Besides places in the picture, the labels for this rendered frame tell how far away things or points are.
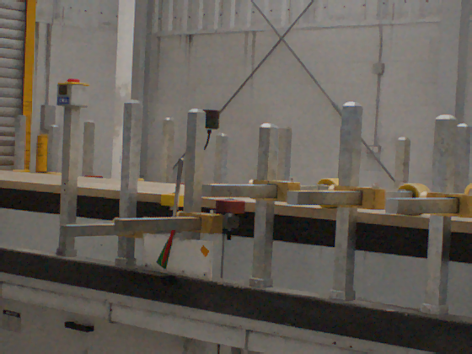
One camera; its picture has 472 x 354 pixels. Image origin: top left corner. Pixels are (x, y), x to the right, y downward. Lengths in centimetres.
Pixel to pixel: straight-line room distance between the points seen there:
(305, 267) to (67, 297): 79
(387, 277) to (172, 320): 62
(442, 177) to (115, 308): 114
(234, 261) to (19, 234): 99
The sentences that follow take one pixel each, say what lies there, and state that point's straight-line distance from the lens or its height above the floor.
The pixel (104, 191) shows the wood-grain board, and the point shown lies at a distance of 336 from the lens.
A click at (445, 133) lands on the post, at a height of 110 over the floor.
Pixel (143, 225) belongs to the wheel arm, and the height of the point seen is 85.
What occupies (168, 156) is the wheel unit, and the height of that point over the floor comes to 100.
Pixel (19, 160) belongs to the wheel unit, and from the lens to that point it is 515.
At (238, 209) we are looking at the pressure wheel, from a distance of 285.
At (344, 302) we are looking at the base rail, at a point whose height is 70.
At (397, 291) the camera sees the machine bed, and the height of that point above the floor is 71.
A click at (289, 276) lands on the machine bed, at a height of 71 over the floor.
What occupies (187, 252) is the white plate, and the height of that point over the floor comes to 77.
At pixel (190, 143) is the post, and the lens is 281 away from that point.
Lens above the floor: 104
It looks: 3 degrees down
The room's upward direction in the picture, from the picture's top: 3 degrees clockwise
